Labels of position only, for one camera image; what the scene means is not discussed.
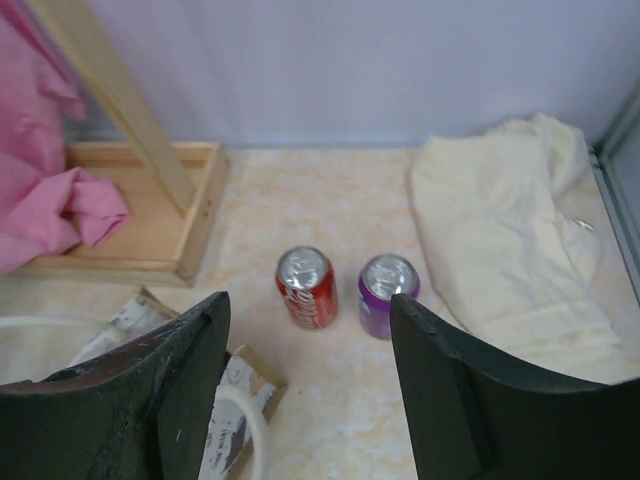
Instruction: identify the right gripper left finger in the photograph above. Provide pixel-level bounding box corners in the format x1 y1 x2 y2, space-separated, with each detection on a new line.
1 292 231 479

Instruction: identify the pink shirt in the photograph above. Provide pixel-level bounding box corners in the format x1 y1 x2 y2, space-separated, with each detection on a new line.
1 1 130 273

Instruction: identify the brown canvas tote bag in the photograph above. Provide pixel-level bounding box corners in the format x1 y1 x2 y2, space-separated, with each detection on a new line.
1 288 286 479

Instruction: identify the aluminium frame rail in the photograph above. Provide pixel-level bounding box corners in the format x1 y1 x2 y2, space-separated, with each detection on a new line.
591 87 639 294

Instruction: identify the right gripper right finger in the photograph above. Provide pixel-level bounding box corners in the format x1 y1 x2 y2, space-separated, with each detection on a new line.
390 294 639 479

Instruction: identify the purple can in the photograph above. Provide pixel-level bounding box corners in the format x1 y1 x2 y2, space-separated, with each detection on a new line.
358 253 421 340

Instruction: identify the wooden clothes rack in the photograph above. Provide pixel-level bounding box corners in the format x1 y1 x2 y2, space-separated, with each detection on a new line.
17 1 229 287

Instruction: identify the beige cloth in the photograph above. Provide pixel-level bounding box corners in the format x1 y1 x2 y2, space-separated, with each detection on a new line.
409 113 626 384

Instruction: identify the red can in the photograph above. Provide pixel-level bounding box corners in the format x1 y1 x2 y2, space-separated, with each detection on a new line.
275 246 338 330

